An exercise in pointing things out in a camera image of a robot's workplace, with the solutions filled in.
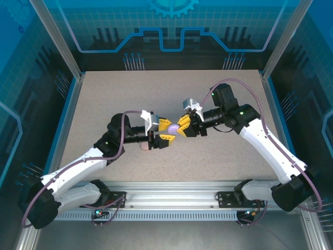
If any blue and aluminium side rail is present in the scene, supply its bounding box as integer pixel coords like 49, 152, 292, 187
41, 74, 85, 183
261, 75, 300, 164

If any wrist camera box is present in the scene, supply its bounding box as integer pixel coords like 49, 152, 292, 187
139, 109, 160, 134
182, 97, 204, 117

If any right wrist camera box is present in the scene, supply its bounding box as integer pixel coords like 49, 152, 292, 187
182, 97, 204, 117

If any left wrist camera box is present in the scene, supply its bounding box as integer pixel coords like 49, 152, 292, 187
139, 109, 160, 134

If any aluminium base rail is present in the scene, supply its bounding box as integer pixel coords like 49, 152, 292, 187
98, 180, 292, 212

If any aluminium frame post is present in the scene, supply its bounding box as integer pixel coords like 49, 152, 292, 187
28, 0, 86, 80
261, 0, 311, 81

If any white slotted cable duct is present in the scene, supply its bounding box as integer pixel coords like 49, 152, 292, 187
55, 210, 247, 222

